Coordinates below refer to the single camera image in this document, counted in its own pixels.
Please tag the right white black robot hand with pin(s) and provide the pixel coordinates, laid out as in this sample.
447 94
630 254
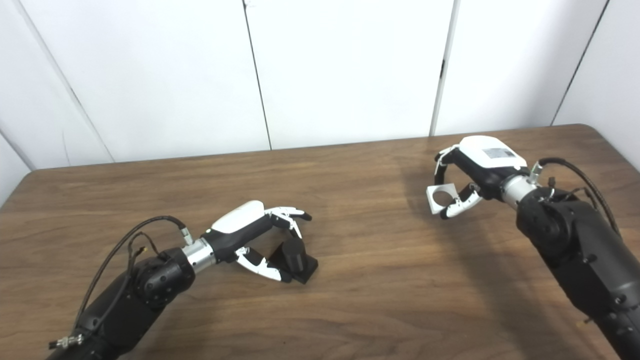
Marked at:
490 160

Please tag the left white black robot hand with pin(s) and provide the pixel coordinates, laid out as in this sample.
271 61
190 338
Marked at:
232 227

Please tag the black peg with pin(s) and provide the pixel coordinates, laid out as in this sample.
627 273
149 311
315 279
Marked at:
295 256

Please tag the white square piece with hole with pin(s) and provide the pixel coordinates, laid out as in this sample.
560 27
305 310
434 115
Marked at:
433 207

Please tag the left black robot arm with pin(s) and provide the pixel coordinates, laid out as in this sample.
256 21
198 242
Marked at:
120 310

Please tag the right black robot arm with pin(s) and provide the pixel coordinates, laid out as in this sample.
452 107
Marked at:
580 250

